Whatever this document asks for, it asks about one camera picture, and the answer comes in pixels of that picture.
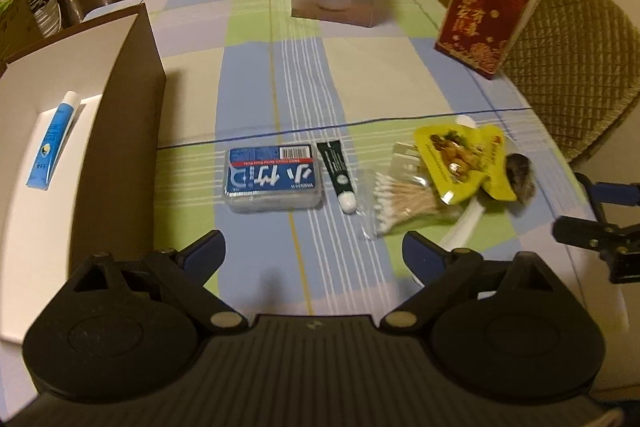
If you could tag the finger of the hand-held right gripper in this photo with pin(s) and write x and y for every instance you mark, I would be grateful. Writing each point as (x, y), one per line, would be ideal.
(585, 232)
(617, 193)

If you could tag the dark green tube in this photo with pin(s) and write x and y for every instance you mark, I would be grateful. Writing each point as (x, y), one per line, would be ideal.
(335, 167)

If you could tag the white plastic clip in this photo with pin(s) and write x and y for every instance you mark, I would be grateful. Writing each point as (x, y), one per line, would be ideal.
(404, 157)

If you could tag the bag of cotton swabs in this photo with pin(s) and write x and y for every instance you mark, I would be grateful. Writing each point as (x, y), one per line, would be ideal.
(400, 203)

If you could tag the plaid tablecloth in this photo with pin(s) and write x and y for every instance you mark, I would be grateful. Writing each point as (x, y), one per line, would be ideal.
(300, 82)

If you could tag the blue ointment tube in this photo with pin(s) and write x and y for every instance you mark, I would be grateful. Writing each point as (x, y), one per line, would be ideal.
(52, 137)

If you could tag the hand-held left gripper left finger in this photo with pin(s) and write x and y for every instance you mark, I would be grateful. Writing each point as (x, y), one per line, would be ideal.
(202, 253)

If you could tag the cardboard box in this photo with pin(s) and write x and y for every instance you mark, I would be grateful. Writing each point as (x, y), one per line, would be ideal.
(127, 107)

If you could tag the red gift box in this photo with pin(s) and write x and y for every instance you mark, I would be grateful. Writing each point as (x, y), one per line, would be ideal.
(480, 22)

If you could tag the chair with quilted cover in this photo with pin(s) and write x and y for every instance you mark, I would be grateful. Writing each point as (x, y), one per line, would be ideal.
(575, 67)

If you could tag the blue label plastic floss box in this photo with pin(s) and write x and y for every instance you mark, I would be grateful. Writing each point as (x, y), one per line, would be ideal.
(270, 179)

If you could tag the dark shiny packet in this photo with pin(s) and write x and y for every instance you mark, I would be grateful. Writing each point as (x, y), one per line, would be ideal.
(521, 177)

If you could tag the black curved tube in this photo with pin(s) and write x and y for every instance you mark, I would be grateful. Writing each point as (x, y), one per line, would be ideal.
(586, 189)

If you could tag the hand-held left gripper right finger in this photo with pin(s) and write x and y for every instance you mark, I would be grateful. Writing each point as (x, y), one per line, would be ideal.
(417, 253)

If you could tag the yellow snack packet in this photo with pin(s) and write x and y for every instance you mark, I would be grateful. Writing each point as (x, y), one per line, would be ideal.
(460, 162)

